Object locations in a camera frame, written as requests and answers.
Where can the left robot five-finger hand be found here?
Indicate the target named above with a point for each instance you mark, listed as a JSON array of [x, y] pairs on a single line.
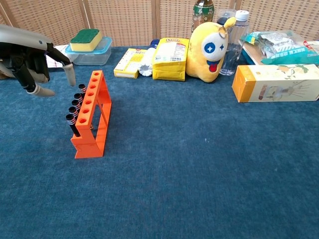
[[22, 47]]

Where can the orange tube rack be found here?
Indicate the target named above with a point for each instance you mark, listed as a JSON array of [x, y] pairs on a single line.
[[91, 134]]

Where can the brown capybara plush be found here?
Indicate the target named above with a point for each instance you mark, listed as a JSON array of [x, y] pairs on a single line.
[[3, 76]]

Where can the yellow green sponge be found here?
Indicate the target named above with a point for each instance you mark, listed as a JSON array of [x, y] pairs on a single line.
[[86, 39]]

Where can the clear blue-rimmed plastic container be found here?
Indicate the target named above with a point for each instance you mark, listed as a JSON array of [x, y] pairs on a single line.
[[92, 57]]

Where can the wicker folding screen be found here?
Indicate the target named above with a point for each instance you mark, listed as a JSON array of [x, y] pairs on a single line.
[[124, 22]]

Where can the small yellow cardboard box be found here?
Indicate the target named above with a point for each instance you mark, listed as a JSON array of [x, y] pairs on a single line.
[[129, 63]]

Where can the white tube with blue cap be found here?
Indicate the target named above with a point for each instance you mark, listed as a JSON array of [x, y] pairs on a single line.
[[147, 64]]

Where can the yellow Lipo snack bag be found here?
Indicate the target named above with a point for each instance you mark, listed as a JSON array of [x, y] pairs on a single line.
[[169, 59]]

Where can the yellow cartoon plush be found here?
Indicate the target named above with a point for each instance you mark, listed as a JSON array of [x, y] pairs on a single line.
[[199, 54]]

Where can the brown tea bottle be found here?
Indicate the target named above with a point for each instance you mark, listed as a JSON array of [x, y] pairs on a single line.
[[203, 12]]

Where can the blue table cloth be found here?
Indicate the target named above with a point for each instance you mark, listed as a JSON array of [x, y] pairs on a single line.
[[187, 161]]

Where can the clear jar with lid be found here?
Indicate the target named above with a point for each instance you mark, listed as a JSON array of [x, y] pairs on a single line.
[[224, 16]]

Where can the clear water bottle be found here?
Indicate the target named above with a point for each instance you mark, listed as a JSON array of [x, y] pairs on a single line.
[[235, 47]]

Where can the flat wooden teal-edged box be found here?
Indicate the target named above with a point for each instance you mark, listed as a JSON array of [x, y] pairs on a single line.
[[253, 54]]

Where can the orange cream carton box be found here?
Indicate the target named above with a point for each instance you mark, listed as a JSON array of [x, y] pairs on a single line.
[[274, 83]]

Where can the teal clear snack bag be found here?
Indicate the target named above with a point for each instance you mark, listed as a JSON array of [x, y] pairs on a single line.
[[281, 47]]

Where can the long white plastic packet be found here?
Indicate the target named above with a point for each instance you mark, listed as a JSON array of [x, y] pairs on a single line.
[[313, 46]]

